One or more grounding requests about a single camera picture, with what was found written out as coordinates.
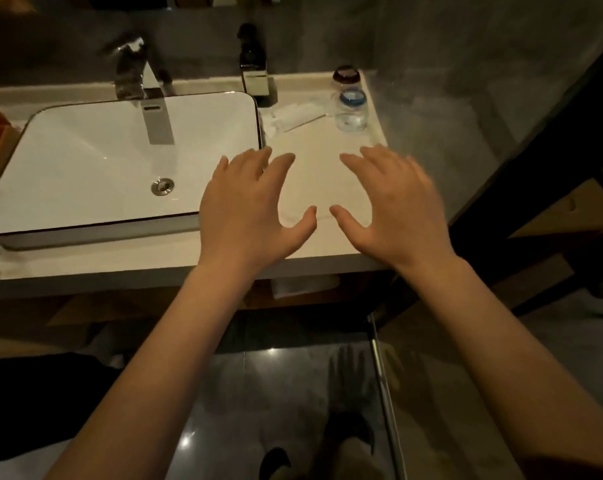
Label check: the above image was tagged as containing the person's right hand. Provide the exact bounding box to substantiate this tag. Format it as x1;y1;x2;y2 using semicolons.
329;143;457;275

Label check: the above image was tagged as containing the glass cup with dark lid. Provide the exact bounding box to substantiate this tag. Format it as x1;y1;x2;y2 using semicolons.
331;64;362;93

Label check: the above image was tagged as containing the person's right forearm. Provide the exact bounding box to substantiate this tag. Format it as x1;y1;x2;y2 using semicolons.
396;254;603;480

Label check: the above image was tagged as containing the chrome faucet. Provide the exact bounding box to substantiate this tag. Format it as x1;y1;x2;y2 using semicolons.
112;37;176;145

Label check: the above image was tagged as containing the white paper packet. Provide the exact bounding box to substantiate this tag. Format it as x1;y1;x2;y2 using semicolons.
269;101;327;135

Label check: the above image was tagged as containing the person's left forearm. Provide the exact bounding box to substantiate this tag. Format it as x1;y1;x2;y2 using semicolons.
44;262;262;480

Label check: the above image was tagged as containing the person's left hand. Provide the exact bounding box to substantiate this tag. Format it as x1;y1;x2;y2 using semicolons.
197;146;318;281

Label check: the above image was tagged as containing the black soap dispenser bottle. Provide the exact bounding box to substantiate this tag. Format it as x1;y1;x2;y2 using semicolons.
237;23;272;108

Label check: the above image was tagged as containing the white sink basin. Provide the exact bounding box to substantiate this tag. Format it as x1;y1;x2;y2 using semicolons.
0;90;262;251

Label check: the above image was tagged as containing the wooden side table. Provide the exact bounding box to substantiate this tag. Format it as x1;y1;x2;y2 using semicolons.
509;177;603;241

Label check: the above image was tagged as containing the black partition frame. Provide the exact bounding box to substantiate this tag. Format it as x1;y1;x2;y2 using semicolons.
371;34;603;325

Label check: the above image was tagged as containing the glass cup with blue lid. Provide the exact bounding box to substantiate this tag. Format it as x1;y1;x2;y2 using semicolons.
333;87;370;133

